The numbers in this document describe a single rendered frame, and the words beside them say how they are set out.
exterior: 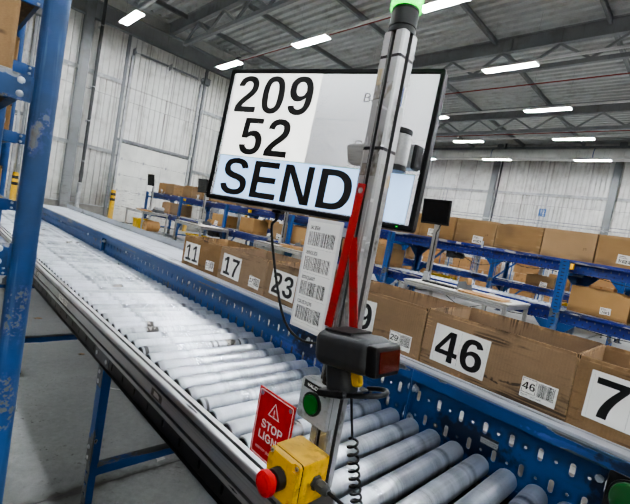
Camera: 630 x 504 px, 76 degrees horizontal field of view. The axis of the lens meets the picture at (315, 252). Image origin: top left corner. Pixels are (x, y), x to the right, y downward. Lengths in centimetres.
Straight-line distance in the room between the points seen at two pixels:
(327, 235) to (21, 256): 43
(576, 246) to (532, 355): 466
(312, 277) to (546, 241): 525
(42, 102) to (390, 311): 106
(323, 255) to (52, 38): 47
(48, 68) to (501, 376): 111
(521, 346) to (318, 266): 64
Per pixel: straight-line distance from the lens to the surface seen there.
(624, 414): 114
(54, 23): 63
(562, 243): 581
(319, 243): 70
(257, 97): 96
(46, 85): 61
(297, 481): 69
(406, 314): 130
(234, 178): 93
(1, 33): 65
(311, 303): 71
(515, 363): 117
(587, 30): 1458
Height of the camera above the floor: 123
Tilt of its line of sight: 4 degrees down
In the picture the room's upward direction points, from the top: 10 degrees clockwise
